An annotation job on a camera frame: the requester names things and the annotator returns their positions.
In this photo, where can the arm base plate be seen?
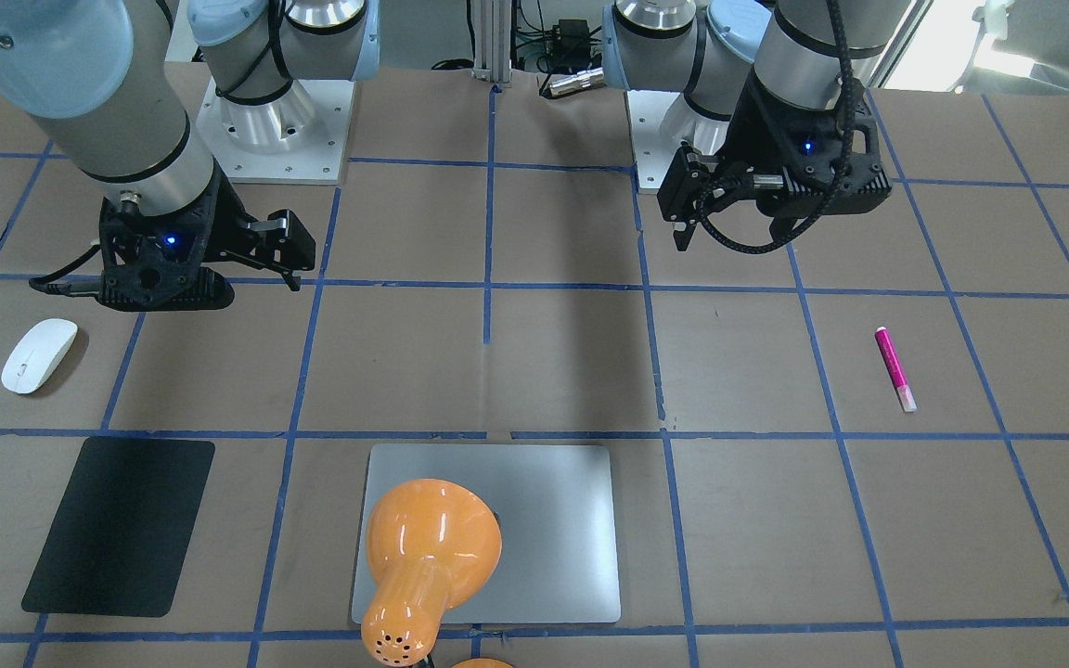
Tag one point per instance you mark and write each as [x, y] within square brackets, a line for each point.
[659, 122]
[298, 139]

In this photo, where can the silver laptop notebook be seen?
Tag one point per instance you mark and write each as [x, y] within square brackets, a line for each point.
[559, 558]

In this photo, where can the aluminium frame post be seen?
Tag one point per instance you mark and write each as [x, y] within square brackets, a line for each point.
[492, 36]

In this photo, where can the black mousepad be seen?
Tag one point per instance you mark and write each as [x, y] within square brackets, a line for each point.
[117, 543]

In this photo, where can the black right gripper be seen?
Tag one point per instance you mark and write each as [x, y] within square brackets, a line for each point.
[227, 225]

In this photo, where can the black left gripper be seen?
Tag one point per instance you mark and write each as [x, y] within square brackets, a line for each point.
[759, 139]

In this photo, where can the orange desk lamp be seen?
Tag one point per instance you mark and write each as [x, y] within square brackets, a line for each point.
[431, 546]

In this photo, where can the white computer mouse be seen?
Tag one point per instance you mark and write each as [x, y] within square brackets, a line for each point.
[37, 354]

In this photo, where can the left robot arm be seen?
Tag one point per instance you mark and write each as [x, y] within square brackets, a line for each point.
[787, 82]

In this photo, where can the pink pen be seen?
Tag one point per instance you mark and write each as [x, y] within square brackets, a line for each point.
[895, 370]

